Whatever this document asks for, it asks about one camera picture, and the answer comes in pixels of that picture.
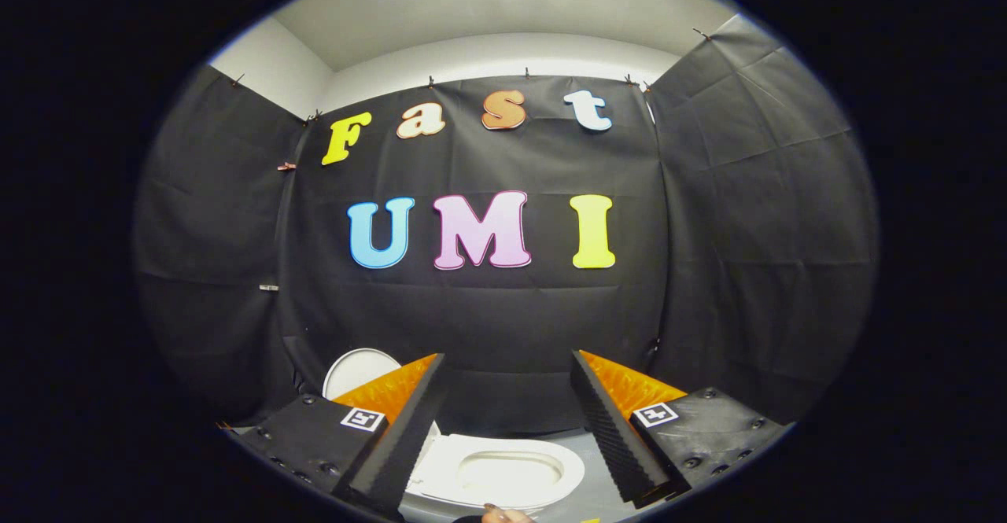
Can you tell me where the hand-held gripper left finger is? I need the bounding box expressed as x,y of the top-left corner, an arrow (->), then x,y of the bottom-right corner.
234,353 -> 446,523

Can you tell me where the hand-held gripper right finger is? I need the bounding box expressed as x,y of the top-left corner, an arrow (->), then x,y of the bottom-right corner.
571,350 -> 792,508

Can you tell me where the black backdrop cloth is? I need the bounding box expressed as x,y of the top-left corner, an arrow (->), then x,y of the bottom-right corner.
132,13 -> 880,439

